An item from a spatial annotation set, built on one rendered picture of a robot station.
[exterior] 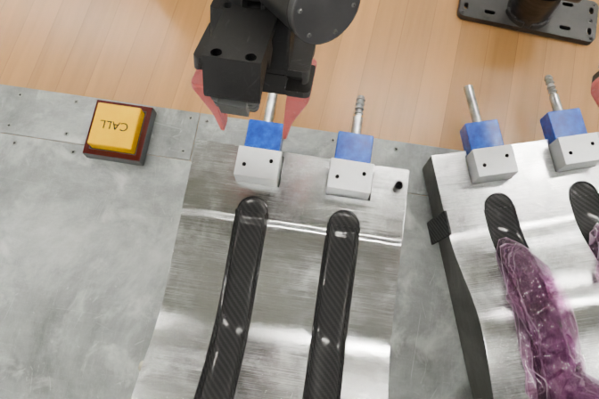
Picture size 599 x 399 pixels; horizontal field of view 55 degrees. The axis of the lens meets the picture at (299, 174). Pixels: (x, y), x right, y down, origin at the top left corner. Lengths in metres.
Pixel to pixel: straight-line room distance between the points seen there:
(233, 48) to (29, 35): 0.56
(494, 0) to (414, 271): 0.42
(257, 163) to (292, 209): 0.07
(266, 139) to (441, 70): 0.30
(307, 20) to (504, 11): 0.55
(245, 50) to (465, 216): 0.40
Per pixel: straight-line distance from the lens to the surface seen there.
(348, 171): 0.66
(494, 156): 0.74
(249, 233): 0.68
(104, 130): 0.80
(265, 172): 0.66
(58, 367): 0.80
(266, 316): 0.66
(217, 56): 0.42
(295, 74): 0.50
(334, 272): 0.67
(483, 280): 0.70
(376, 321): 0.67
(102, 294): 0.79
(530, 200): 0.77
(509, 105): 0.87
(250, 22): 0.46
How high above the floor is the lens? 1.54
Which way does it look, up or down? 73 degrees down
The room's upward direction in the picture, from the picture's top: straight up
